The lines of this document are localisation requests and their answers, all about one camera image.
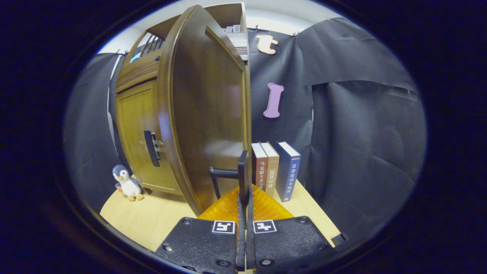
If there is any wooden cabinet door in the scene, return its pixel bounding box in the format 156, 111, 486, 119
157, 5, 252, 217
115, 79, 183, 195

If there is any wooden double-door shoe cabinet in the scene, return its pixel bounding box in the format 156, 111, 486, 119
114, 3, 252, 217

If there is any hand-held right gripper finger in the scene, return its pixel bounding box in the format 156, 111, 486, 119
155, 186, 246, 274
245, 185, 335, 272

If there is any reddish brown book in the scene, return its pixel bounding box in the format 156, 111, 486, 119
251, 143, 269, 191

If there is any black backdrop cloth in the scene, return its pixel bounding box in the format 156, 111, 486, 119
63, 17, 427, 244

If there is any dark blue book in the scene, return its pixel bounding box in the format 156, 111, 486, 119
275, 141, 302, 202

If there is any tan book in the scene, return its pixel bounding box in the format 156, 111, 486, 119
260, 142, 280, 198

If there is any penguin plush toy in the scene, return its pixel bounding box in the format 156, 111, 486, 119
112, 164, 145, 202

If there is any wooden drawer with black knob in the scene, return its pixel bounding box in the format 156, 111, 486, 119
115, 49, 162, 94

